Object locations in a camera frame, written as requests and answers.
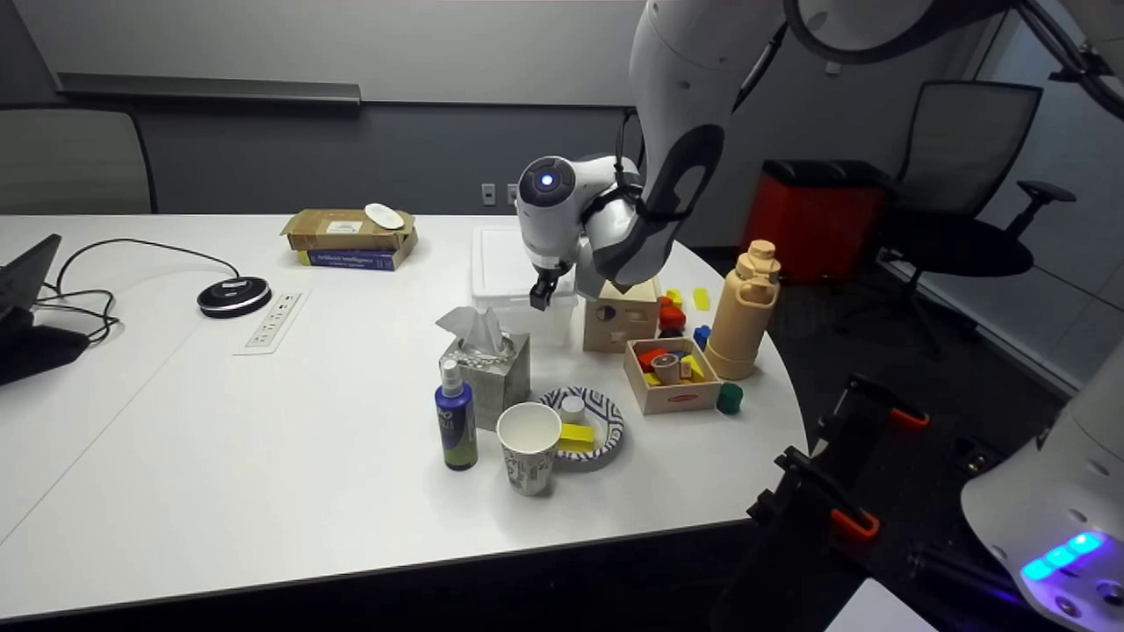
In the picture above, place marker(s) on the white plastic bin lid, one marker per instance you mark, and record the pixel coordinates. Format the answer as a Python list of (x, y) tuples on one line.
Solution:
[(501, 260)]

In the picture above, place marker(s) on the black mount bracket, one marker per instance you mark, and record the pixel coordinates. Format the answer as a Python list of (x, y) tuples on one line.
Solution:
[(1095, 68)]

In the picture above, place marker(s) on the white paper strip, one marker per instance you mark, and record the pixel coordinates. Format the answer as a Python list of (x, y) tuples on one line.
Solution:
[(268, 325)]

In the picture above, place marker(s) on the blue spray bottle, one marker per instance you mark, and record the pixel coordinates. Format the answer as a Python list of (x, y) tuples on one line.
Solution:
[(453, 424)]

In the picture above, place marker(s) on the brown cardboard box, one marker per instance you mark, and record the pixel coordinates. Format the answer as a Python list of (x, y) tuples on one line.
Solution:
[(340, 230)]

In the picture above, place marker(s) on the green toy block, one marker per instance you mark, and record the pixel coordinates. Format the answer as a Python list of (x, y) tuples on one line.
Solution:
[(733, 399)]

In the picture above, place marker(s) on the grey whiteboard tray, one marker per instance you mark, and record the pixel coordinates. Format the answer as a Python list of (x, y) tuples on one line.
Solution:
[(211, 88)]

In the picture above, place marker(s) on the grey padded chair back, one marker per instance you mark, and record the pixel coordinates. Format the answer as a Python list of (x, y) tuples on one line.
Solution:
[(72, 160)]

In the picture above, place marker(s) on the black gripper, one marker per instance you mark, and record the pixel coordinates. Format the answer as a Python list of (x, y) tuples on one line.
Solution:
[(559, 260)]

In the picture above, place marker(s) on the white plastic bin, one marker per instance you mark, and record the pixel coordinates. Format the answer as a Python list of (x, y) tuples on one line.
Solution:
[(559, 325)]

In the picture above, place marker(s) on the red bin with black lid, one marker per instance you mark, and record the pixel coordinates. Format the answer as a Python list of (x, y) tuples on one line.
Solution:
[(816, 222)]

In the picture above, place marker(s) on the black computer mouse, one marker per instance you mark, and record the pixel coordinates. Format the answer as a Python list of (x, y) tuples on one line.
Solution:
[(232, 298)]

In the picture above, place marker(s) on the tan stacking tower toy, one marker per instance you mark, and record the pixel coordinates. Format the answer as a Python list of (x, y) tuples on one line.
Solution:
[(744, 319)]

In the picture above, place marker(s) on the patterned paper plate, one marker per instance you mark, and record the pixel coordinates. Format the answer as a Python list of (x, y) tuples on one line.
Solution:
[(602, 415)]

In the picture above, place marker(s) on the grey tissue box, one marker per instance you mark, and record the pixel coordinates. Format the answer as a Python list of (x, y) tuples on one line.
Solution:
[(497, 369)]

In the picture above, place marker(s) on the white sheet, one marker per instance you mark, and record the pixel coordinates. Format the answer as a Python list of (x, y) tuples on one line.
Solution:
[(882, 612)]

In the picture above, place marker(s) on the white wall outlet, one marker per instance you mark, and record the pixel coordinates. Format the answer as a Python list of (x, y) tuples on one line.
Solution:
[(487, 191)]

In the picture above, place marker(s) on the red and yellow toy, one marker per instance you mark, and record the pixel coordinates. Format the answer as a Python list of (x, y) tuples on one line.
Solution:
[(674, 319)]

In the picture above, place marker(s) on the yellow block in tray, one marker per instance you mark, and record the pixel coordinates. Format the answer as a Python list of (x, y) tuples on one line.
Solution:
[(698, 366)]

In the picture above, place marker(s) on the blue book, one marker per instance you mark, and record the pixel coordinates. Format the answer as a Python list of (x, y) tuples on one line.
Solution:
[(352, 260)]

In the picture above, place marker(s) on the black mesh office chair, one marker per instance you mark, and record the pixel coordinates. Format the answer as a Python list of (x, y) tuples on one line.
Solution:
[(969, 178)]

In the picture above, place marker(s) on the white whiteboard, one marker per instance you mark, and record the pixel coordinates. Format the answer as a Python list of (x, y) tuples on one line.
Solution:
[(352, 49)]

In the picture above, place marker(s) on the patterned paper cup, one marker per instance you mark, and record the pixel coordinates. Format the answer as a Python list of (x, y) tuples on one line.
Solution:
[(528, 451)]

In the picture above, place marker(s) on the wooden tray with red edge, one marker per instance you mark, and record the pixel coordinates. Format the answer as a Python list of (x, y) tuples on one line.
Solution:
[(674, 394)]

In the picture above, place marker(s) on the white tissue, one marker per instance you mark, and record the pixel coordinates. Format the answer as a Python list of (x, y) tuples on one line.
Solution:
[(475, 328)]

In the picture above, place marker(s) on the flat yellow toy block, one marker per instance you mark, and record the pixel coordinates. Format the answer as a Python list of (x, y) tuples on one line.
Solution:
[(704, 301)]

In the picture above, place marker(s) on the small white cylinder toy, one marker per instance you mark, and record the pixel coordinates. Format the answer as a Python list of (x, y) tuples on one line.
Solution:
[(572, 410)]

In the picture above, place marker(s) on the wooden shape sorter cube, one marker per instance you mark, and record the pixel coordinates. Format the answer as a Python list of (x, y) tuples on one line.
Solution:
[(619, 319)]

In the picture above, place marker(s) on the black laptop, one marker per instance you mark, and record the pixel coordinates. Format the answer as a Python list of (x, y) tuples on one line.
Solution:
[(28, 339)]

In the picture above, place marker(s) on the red block in tray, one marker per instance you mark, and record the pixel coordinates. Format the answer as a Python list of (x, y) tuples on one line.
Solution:
[(650, 355)]

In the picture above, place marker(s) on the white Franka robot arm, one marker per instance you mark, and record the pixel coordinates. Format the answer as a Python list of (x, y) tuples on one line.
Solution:
[(689, 73)]

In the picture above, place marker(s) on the white round tape roll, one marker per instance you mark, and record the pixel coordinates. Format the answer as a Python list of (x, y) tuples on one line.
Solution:
[(383, 216)]

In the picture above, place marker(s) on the blue toy block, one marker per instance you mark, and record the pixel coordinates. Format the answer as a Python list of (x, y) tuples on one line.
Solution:
[(702, 335)]

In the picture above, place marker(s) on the long yellow block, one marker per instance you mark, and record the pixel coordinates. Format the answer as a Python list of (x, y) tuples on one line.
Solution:
[(576, 437)]

